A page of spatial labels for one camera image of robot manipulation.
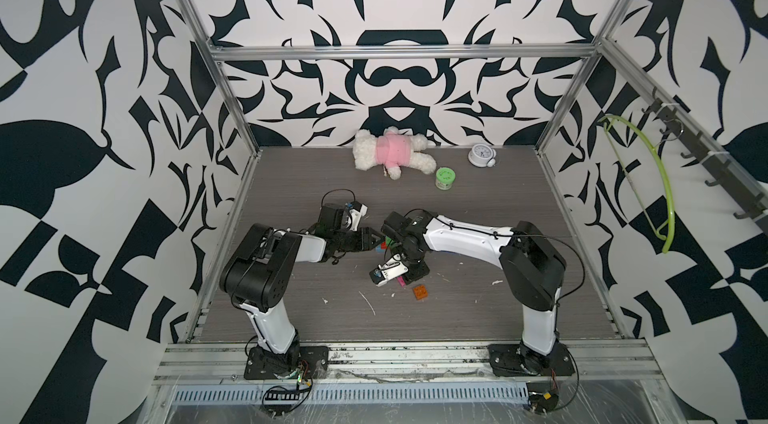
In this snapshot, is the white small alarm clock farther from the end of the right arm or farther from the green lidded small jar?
the end of the right arm

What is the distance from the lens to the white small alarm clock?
3.80ft

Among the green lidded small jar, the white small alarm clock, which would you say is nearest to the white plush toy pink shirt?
the green lidded small jar

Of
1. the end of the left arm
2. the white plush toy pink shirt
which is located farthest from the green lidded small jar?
the end of the left arm

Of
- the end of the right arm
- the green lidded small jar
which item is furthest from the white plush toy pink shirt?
the end of the right arm

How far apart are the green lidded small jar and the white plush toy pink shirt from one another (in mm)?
36

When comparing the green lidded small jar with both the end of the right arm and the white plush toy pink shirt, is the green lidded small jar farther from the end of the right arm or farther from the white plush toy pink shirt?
the end of the right arm

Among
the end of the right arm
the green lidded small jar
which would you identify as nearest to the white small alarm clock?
the green lidded small jar

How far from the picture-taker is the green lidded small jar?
42.2 inches

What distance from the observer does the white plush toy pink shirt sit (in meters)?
1.10

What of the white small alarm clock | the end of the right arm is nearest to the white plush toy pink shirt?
A: the white small alarm clock

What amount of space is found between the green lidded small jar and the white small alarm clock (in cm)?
13

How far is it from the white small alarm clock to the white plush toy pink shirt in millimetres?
157
